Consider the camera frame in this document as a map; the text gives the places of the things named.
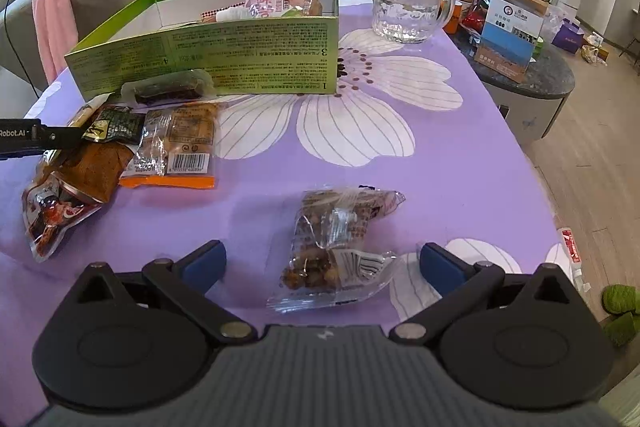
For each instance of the dark cake clear packet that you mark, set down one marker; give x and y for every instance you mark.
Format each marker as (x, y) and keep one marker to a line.
(167, 87)

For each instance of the green slipper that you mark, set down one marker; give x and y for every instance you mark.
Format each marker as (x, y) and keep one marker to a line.
(622, 299)
(622, 329)

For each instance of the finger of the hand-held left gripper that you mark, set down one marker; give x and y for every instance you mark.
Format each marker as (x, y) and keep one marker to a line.
(62, 138)

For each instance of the clear packet of brown nuts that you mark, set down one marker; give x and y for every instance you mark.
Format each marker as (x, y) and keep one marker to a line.
(330, 252)

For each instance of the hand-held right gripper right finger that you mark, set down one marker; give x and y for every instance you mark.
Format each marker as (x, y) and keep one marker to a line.
(442, 269)

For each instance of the purple floral tablecloth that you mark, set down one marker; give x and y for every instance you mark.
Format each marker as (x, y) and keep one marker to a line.
(425, 167)

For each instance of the orange red cup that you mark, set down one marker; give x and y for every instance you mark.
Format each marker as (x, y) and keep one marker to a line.
(462, 4)

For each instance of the round dark coffee table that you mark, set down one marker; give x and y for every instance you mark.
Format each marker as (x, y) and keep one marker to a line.
(545, 92)

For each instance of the black yellow-label snack packet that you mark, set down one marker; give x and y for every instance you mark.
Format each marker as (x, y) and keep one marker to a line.
(115, 124)

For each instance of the brown red snack packet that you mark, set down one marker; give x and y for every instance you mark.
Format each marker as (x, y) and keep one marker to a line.
(70, 192)

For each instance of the green cardboard box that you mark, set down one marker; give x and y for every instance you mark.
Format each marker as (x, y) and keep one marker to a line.
(225, 57)

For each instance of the purple paper bag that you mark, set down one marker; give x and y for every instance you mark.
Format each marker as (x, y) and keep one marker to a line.
(567, 37)

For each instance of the red checked snack packet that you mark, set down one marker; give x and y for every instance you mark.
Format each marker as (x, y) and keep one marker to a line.
(220, 15)

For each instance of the red white tube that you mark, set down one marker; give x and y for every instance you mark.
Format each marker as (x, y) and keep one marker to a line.
(571, 252)

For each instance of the pink snack packet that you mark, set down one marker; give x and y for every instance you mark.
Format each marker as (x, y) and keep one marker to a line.
(262, 4)

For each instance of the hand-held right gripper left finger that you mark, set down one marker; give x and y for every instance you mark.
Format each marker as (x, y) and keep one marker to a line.
(204, 264)

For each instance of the blue white carton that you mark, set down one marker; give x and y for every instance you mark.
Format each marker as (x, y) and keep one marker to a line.
(510, 32)

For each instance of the orange snack packet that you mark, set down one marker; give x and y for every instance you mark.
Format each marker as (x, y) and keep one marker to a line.
(190, 142)

